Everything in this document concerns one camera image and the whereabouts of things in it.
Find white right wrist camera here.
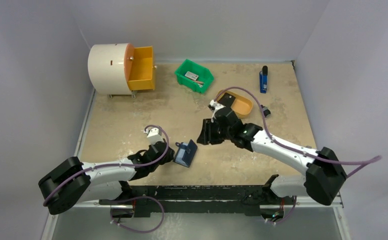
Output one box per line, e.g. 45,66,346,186
208,100,225,121

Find black credit card stack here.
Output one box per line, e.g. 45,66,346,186
217,92,236,108

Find yellow open drawer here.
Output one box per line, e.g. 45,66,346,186
127,46,156,91

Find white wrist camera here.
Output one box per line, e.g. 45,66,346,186
208,100,225,121
144,127,164,145

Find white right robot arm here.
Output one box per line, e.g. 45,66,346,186
199,102,347,206

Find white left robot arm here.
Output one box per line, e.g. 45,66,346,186
38,141,175,215

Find tan oval tray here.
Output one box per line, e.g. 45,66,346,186
216,90,253,119

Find white cylindrical drawer cabinet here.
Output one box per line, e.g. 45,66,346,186
87,43,135,95

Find small black marker cap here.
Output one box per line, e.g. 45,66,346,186
260,105,271,118

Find blue stapler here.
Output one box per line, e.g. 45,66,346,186
259,65,268,94

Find green plastic bin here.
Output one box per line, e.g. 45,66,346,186
174,59,215,94

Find navy blue card holder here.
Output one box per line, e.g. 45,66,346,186
173,139,198,168

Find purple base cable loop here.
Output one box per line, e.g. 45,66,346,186
109,193,167,234

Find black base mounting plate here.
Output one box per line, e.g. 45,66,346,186
99,183,294,218

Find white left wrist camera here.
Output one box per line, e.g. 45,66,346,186
144,127,164,145

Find small box in bin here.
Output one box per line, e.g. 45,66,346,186
184,71,199,81

